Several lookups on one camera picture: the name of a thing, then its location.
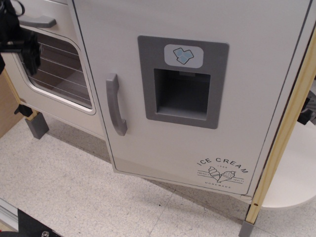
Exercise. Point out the grey ice dispenser panel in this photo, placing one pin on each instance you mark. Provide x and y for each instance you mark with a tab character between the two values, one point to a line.
183	79

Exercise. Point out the wooden right frame post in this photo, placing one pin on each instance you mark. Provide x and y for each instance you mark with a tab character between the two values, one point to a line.
296	100

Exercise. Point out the black clamp right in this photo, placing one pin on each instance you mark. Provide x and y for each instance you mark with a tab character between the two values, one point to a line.
308	111

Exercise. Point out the white toy fridge door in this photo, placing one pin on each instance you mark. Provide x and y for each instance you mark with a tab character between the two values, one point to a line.
172	111

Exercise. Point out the white toy kitchen cabinet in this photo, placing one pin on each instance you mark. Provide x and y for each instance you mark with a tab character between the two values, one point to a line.
49	10

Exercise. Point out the white round table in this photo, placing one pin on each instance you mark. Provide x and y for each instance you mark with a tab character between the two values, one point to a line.
294	182

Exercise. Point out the black clamp knob left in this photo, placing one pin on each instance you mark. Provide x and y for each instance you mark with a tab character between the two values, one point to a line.
24	110

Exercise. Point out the wooden left side panel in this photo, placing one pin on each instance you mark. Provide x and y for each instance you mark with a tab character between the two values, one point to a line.
8	105

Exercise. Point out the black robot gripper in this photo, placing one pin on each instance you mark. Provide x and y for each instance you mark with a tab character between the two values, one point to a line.
14	39

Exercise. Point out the aluminium rail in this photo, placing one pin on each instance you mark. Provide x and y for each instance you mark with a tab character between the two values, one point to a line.
9	215

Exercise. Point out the white toy oven door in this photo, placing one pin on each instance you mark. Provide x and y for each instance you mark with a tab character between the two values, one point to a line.
61	87

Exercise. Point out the grey left foot cap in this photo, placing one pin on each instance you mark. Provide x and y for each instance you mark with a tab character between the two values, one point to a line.
38	126

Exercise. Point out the grey foot cap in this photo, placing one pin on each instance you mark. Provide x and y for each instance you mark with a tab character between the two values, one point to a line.
38	126
246	229

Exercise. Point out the grey oven door handle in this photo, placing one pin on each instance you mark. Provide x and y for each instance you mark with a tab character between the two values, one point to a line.
37	22

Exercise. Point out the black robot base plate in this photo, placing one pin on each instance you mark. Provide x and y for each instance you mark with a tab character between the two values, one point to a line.
30	227

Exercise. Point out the grey fridge door handle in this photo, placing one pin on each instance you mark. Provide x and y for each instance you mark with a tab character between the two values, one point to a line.
112	88

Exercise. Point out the grey right foot cap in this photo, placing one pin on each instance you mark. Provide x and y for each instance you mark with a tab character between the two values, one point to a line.
246	229

